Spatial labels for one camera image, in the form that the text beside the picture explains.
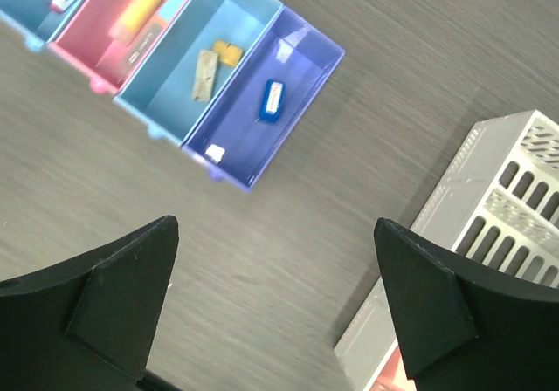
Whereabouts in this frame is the red folder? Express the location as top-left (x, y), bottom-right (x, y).
top-left (370, 347), bottom-right (417, 391)

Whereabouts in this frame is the pink drawer bin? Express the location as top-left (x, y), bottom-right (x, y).
top-left (49, 0), bottom-right (189, 94)

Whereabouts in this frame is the white mesh file rack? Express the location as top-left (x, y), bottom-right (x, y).
top-left (334, 110), bottom-right (558, 390)

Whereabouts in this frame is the beige eraser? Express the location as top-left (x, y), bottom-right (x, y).
top-left (192, 50), bottom-right (219, 101)

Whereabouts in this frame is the small orange sharpener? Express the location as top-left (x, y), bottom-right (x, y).
top-left (212, 39), bottom-right (244, 68)

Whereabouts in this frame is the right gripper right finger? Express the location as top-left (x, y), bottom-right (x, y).
top-left (374, 218), bottom-right (558, 390)

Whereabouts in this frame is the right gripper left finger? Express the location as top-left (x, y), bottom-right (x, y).
top-left (1, 216), bottom-right (179, 390)

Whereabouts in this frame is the yellow highlighter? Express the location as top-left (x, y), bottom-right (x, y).
top-left (109, 0), bottom-right (162, 45)

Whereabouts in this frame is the purple drawer bin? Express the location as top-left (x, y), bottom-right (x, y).
top-left (183, 7), bottom-right (345, 190)

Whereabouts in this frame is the blue stamp block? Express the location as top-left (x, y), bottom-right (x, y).
top-left (258, 79), bottom-right (286, 123)

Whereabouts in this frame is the light blue drawer bin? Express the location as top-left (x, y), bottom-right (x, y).
top-left (1, 0), bottom-right (85, 52)

